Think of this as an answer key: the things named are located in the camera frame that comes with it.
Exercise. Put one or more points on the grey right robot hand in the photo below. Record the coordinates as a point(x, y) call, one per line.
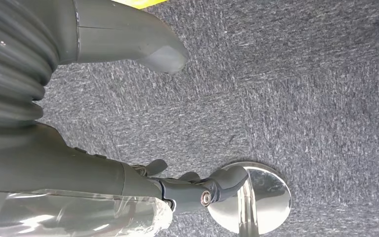
point(45, 163)

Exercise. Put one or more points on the clear plastic cover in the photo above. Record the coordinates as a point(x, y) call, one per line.
point(78, 216)

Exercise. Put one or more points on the yellow floor tape strip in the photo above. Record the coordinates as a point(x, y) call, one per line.
point(140, 2)

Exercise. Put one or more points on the chrome round base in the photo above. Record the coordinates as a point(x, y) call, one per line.
point(264, 202)

